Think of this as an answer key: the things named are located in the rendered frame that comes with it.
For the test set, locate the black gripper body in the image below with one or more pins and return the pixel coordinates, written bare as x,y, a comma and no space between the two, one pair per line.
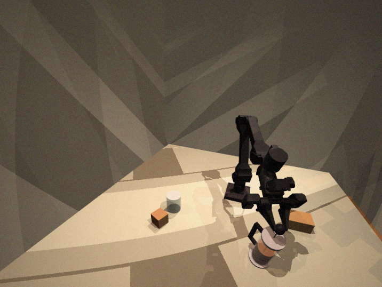
273,197

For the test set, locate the glass french press with black knob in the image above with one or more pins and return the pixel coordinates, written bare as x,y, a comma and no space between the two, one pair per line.
267,246

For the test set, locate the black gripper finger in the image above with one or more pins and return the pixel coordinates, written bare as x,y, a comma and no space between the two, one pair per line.
284,213
265,210

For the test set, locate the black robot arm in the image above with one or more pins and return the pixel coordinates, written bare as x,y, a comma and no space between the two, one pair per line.
271,159

